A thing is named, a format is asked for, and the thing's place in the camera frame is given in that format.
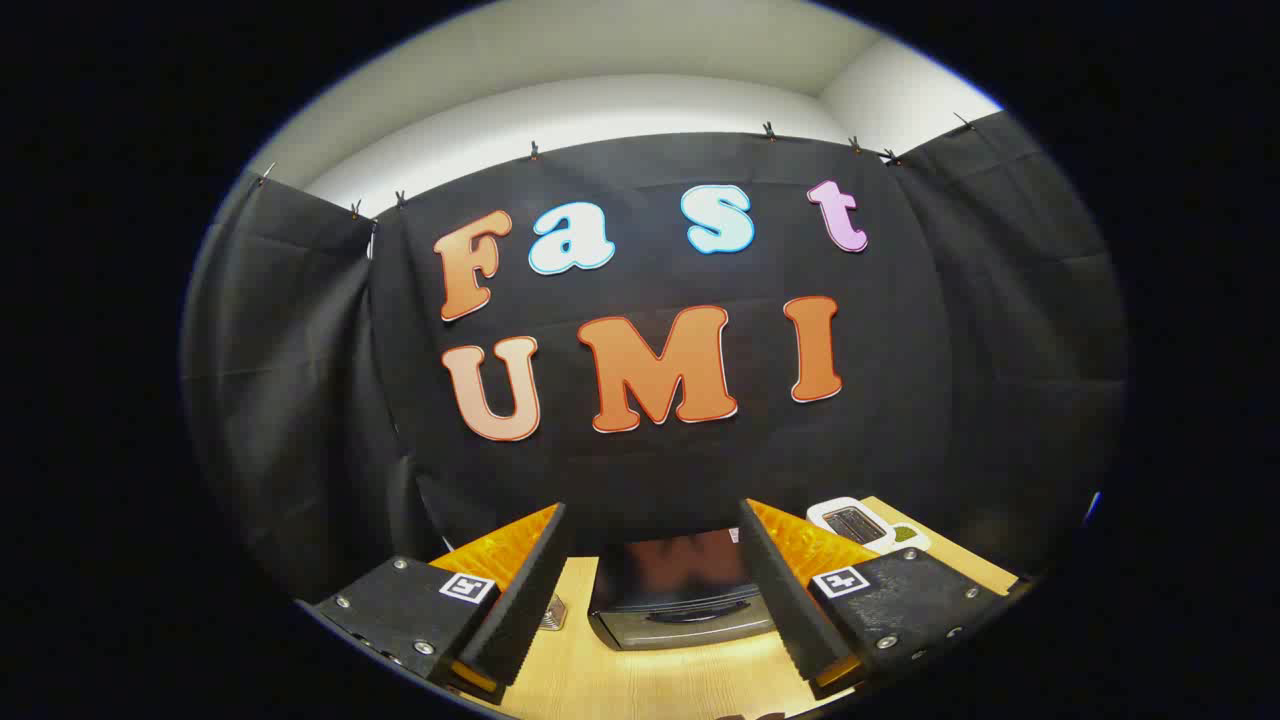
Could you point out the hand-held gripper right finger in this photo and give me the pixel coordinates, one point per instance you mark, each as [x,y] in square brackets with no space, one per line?
[780,590]

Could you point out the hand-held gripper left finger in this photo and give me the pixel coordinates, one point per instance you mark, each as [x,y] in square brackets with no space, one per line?
[530,590]

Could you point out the black toaster oven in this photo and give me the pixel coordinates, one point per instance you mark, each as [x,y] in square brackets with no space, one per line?
[680,600]

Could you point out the white bread toaster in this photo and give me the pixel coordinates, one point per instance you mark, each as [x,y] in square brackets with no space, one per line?
[850,522]

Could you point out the clear glass jar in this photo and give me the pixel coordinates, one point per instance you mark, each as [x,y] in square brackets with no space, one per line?
[554,612]

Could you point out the small white bean dish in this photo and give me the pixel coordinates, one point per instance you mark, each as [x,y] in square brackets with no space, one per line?
[905,534]

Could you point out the row of small cloth clips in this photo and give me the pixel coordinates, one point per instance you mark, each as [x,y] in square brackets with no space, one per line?
[534,150]

